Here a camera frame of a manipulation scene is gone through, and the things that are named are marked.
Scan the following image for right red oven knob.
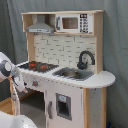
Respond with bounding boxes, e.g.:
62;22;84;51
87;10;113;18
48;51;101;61
32;81;38;87

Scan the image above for silver toy sink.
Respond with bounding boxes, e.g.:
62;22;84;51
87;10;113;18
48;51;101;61
53;67;93;81

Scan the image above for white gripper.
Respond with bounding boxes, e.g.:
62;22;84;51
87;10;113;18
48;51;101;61
11;68;27;93

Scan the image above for black toy stovetop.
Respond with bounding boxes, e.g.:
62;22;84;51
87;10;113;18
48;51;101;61
20;61;57;73

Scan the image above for wooden toy kitchen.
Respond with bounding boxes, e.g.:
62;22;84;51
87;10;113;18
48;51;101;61
7;9;117;128

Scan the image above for black toy faucet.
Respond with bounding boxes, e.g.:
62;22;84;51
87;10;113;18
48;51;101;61
77;50;95;70

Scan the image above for white oven door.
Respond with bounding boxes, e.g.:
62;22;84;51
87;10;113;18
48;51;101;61
11;92;20;116

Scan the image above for toy microwave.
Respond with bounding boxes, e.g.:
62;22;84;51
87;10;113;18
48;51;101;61
56;14;93;33

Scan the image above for grey range hood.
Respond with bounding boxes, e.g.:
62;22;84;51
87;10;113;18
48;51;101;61
26;14;55;33

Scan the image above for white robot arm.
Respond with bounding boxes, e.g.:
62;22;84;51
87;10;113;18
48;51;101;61
0;52;37;128

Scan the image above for white fridge cabinet door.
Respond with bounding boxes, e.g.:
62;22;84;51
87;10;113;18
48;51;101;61
44;80;85;128

